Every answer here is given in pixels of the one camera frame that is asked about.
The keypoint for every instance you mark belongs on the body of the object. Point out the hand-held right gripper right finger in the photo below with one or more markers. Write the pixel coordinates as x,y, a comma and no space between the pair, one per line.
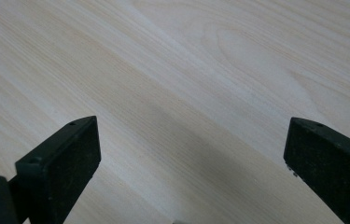
331,168

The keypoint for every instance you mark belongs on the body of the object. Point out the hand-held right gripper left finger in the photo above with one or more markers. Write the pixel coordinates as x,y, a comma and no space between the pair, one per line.
60,165

